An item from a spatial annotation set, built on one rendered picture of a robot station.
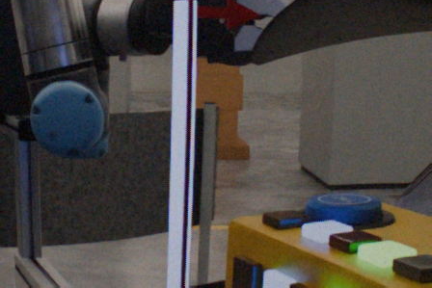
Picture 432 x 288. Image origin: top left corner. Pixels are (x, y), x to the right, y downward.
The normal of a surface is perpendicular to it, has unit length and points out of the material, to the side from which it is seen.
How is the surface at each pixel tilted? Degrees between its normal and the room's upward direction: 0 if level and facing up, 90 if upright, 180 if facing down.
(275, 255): 90
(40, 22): 93
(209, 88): 90
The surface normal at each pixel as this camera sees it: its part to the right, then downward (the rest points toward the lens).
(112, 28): -0.54, 0.24
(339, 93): 0.03, 0.05
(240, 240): -0.94, 0.00
